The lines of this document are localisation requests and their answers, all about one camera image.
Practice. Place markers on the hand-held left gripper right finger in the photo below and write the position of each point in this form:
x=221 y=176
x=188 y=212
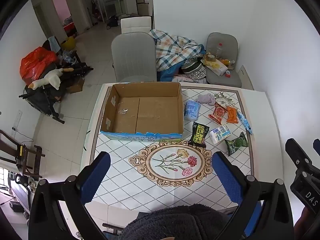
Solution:
x=227 y=177

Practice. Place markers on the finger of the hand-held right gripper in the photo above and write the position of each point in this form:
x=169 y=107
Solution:
x=296 y=152
x=317 y=146

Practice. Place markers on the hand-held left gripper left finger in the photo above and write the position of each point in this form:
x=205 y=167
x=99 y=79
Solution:
x=96 y=177

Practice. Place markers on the long light blue packet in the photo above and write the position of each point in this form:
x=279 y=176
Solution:
x=243 y=122

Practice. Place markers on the purple cloth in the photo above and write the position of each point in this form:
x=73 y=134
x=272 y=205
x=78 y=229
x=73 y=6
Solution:
x=205 y=98

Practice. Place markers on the green snack packet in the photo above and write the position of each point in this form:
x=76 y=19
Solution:
x=236 y=143

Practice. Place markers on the white blue tissue pack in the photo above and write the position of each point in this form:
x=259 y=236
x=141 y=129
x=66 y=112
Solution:
x=220 y=133

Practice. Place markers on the black wipes packet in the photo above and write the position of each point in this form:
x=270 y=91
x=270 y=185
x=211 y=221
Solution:
x=198 y=135

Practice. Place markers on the orange packet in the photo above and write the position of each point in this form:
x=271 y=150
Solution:
x=232 y=115

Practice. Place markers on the red snack packet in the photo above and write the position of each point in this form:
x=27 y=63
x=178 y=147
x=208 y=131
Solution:
x=218 y=112

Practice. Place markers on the dark fleece garment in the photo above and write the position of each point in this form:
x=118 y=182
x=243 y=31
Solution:
x=170 y=225

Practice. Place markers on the dark wooden rack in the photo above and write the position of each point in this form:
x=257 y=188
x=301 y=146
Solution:
x=25 y=155

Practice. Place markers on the blue tissue packet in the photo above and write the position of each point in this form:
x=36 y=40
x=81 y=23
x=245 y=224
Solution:
x=192 y=110

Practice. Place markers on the white panel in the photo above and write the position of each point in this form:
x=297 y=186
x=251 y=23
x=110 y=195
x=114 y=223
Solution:
x=246 y=80

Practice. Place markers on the small brown cardboard box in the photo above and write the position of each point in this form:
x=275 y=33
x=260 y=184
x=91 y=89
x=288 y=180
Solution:
x=76 y=86

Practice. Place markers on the black stroller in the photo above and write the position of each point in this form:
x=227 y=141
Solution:
x=42 y=97

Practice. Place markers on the small red white packet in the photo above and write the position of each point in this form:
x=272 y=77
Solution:
x=228 y=73

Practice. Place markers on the pink garment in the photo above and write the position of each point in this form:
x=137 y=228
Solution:
x=185 y=79

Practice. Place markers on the white plush goose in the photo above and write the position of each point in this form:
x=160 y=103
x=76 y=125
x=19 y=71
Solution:
x=52 y=78

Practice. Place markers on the white yellow packet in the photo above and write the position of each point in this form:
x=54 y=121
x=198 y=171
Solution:
x=217 y=67

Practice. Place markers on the black white patterned bag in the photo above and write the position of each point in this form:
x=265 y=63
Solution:
x=193 y=70

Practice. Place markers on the blue cloth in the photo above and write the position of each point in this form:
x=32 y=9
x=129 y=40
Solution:
x=166 y=75

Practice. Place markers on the tape roll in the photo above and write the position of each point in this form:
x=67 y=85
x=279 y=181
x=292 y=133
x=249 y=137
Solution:
x=210 y=57

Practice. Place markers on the grey ribbed chair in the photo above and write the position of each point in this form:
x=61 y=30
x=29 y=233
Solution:
x=132 y=57

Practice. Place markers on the clear plastic bottle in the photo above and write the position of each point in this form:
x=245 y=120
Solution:
x=219 y=51

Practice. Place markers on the orange plastic bag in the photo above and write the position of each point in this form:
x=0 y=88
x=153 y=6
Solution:
x=32 y=65

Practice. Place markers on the grey cushioned chair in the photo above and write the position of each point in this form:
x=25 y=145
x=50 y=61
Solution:
x=225 y=40

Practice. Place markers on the yellow bag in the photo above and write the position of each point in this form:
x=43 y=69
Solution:
x=68 y=43

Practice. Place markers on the plaid blanket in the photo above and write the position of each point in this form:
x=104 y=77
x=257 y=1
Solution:
x=175 y=47

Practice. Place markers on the light blue towel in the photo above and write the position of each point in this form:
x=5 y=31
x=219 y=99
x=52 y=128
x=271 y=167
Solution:
x=53 y=43

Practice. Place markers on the white chair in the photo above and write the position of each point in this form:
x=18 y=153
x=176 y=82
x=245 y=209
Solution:
x=136 y=23

